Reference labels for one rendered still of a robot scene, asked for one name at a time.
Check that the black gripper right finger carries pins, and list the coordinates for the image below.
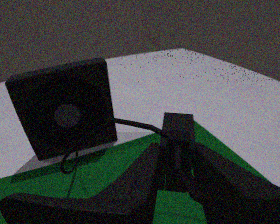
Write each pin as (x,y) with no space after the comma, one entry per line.
(235,196)

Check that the black square fan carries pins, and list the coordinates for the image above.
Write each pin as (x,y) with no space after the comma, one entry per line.
(59,105)

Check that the black cable with plug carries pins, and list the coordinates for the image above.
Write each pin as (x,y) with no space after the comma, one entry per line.
(177,149)

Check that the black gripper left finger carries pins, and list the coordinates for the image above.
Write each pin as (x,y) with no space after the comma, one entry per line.
(130,199)

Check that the green circuit board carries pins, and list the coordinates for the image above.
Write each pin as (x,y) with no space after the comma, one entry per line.
(98,169)

